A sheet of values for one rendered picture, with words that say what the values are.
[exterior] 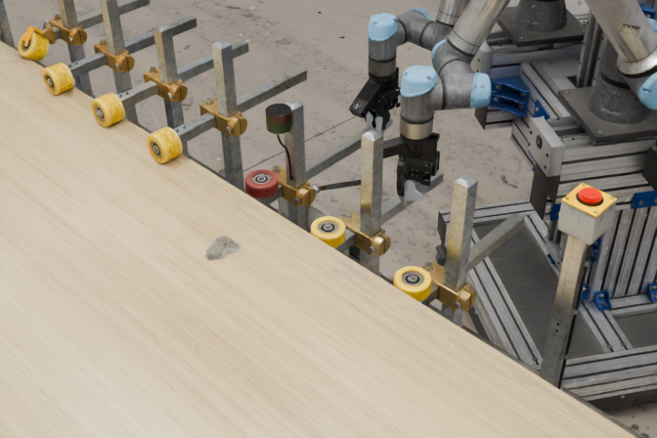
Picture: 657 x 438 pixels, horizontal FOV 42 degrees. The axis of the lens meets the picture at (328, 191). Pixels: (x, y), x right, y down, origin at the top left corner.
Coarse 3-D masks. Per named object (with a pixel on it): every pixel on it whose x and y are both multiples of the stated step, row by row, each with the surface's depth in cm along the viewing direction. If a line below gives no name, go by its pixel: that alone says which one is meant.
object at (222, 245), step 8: (216, 240) 190; (224, 240) 190; (232, 240) 188; (208, 248) 188; (216, 248) 187; (224, 248) 188; (232, 248) 188; (240, 248) 188; (208, 256) 185; (216, 256) 186; (224, 256) 186
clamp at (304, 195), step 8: (280, 168) 218; (280, 176) 216; (280, 184) 214; (288, 184) 213; (304, 184) 213; (288, 192) 213; (296, 192) 211; (304, 192) 211; (312, 192) 212; (288, 200) 215; (296, 200) 211; (304, 200) 211; (312, 200) 214
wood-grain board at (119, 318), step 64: (0, 64) 259; (0, 128) 230; (64, 128) 229; (128, 128) 229; (0, 192) 207; (64, 192) 206; (128, 192) 206; (192, 192) 206; (0, 256) 188; (64, 256) 187; (128, 256) 187; (192, 256) 187; (256, 256) 187; (320, 256) 186; (0, 320) 172; (64, 320) 172; (128, 320) 172; (192, 320) 171; (256, 320) 171; (320, 320) 171; (384, 320) 171; (448, 320) 171; (0, 384) 159; (64, 384) 158; (128, 384) 158; (192, 384) 158; (256, 384) 158; (320, 384) 158; (384, 384) 158; (448, 384) 157; (512, 384) 157
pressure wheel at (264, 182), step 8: (248, 176) 210; (256, 176) 210; (264, 176) 210; (272, 176) 209; (248, 184) 207; (256, 184) 207; (264, 184) 207; (272, 184) 207; (248, 192) 208; (256, 192) 207; (264, 192) 207; (272, 192) 208
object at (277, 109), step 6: (270, 108) 197; (276, 108) 197; (282, 108) 197; (288, 108) 197; (270, 114) 195; (276, 114) 194; (282, 114) 194; (288, 132) 202; (282, 144) 202; (288, 156) 206; (288, 162) 207
